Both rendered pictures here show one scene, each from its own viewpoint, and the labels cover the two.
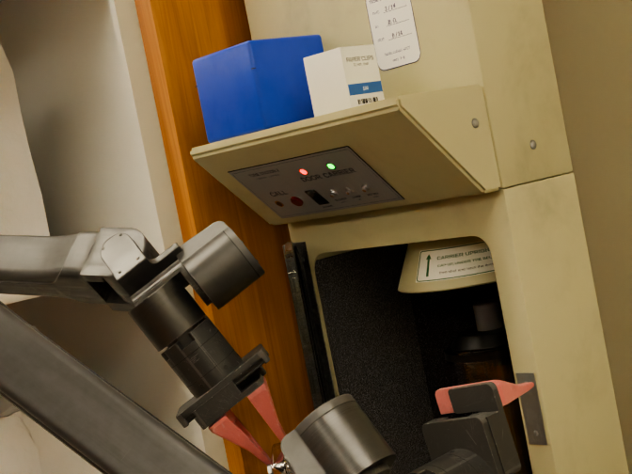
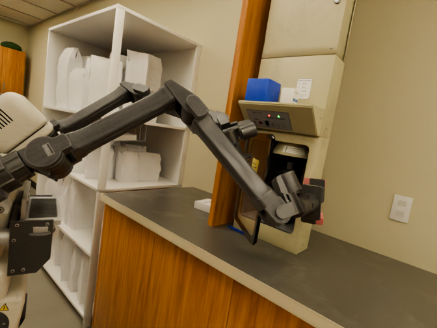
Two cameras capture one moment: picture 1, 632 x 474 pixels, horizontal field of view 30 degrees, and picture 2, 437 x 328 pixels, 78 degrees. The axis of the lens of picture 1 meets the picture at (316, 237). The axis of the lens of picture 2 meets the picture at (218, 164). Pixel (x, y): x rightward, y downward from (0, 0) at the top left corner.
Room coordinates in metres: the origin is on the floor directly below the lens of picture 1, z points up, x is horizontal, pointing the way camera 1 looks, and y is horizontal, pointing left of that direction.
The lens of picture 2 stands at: (0.14, 0.34, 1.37)
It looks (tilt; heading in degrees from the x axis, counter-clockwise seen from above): 7 degrees down; 351
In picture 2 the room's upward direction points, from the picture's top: 9 degrees clockwise
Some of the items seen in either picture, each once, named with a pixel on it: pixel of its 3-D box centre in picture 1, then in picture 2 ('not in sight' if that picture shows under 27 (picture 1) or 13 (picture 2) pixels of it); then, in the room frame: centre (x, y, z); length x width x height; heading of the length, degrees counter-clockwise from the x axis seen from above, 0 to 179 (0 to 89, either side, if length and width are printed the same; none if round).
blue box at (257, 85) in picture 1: (263, 88); (263, 92); (1.24, 0.02, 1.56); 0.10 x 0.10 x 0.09; 41
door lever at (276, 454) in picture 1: (296, 457); not in sight; (1.10, 0.06, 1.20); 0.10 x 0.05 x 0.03; 1
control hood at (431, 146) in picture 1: (334, 167); (276, 117); (1.18, -0.03, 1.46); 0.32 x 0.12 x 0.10; 41
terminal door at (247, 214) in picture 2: (327, 443); (251, 182); (1.17, 0.03, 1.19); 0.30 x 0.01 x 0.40; 1
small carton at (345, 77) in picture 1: (344, 81); (289, 97); (1.15, -0.06, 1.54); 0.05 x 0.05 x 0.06; 45
